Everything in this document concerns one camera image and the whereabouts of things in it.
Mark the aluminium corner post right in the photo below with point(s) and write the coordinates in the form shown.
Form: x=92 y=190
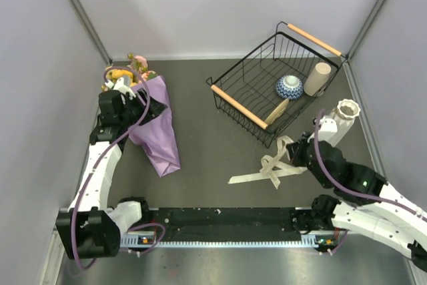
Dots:
x=366 y=26

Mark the purple pink wrapping paper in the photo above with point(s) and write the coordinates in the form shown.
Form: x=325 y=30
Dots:
x=157 y=137

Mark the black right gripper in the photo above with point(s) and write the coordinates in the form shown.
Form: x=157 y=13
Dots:
x=296 y=148

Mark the cream ribbon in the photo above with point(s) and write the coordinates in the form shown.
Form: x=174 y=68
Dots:
x=273 y=168

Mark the wooden basket handle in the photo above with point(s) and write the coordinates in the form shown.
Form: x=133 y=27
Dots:
x=252 y=117
x=314 y=40

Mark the wooden spatula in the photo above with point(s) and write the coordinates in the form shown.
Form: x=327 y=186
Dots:
x=277 y=112

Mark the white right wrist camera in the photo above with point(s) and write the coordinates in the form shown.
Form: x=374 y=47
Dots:
x=327 y=129

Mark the far wooden basket handle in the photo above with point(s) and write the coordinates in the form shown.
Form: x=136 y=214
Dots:
x=314 y=40

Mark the blue white patterned bowl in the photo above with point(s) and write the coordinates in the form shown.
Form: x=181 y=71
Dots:
x=289 y=86

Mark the aluminium corner post left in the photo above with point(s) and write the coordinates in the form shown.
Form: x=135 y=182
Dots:
x=90 y=30

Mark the yellow pink flower bunch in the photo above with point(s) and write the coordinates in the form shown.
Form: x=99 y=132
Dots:
x=134 y=72

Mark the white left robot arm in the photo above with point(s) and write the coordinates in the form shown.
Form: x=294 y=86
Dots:
x=96 y=178

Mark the aluminium corner post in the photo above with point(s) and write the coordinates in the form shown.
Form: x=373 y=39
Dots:
x=90 y=30
x=366 y=26

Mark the near wooden basket handle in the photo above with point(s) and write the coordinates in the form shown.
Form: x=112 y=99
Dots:
x=252 y=117

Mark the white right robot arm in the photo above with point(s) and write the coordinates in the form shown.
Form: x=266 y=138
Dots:
x=364 y=201

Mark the black wire basket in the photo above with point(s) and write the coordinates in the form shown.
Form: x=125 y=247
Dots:
x=264 y=91

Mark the beige cylindrical cup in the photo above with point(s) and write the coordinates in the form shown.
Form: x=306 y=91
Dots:
x=314 y=85

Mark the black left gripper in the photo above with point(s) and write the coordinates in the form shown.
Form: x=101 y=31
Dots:
x=137 y=100

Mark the aluminium front rail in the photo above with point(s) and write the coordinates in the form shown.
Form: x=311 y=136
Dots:
x=145 y=237

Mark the white ribbed vase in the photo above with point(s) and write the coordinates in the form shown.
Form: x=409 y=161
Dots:
x=345 y=114

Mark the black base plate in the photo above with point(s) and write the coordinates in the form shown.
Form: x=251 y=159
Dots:
x=235 y=224

